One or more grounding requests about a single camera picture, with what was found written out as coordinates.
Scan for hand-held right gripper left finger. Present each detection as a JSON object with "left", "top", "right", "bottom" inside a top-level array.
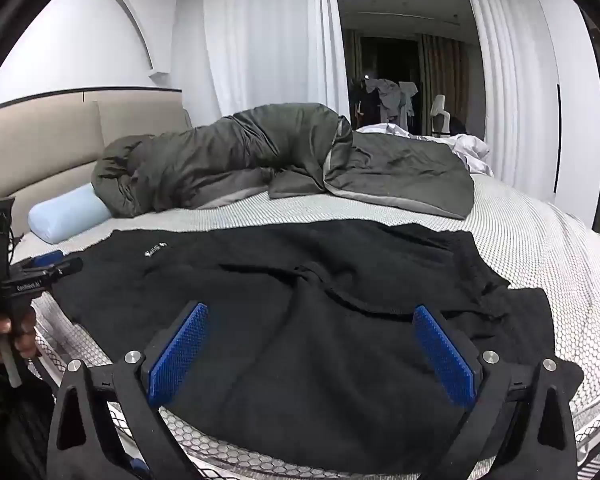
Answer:
[{"left": 46, "top": 301, "right": 211, "bottom": 480}]

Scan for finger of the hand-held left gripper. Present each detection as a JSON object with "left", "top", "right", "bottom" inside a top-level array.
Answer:
[
  {"left": 38, "top": 257, "right": 84, "bottom": 281},
  {"left": 29, "top": 248, "right": 66, "bottom": 269}
]

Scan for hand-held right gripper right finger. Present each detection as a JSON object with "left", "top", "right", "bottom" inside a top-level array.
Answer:
[{"left": 412, "top": 305, "right": 578, "bottom": 480}]

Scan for black pants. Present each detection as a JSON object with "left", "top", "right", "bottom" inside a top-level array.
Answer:
[{"left": 47, "top": 217, "right": 586, "bottom": 473}]

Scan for person's left forearm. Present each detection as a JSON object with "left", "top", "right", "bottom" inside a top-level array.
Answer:
[{"left": 0, "top": 350, "right": 56, "bottom": 480}]

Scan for light blue pillow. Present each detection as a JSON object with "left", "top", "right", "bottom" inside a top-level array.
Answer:
[{"left": 28, "top": 183, "right": 112, "bottom": 245}]

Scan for beige padded headboard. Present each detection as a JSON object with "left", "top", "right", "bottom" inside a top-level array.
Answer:
[{"left": 0, "top": 87, "right": 193, "bottom": 271}]

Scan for bed with honeycomb cover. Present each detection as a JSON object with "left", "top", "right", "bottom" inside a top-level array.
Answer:
[{"left": 0, "top": 172, "right": 600, "bottom": 480}]

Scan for grey duvet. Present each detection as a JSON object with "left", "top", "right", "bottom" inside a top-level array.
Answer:
[{"left": 91, "top": 102, "right": 476, "bottom": 220}]

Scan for crumpled white sheet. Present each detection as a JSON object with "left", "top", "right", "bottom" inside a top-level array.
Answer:
[{"left": 355, "top": 122, "right": 493, "bottom": 177}]

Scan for white chair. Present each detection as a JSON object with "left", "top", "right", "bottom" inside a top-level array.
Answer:
[{"left": 430, "top": 95, "right": 453, "bottom": 138}]

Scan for grey hanging clothes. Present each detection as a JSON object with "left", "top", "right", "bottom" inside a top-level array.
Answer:
[{"left": 367, "top": 77, "right": 420, "bottom": 130}]

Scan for white curtain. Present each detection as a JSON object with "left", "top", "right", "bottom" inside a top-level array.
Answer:
[
  {"left": 460, "top": 0, "right": 556, "bottom": 201},
  {"left": 202, "top": 0, "right": 351, "bottom": 128}
]

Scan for white wardrobe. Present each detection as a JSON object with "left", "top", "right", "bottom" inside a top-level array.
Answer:
[{"left": 525, "top": 0, "right": 600, "bottom": 231}]

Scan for brown curtain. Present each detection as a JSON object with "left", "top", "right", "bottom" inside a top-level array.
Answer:
[{"left": 417, "top": 32, "right": 481, "bottom": 136}]

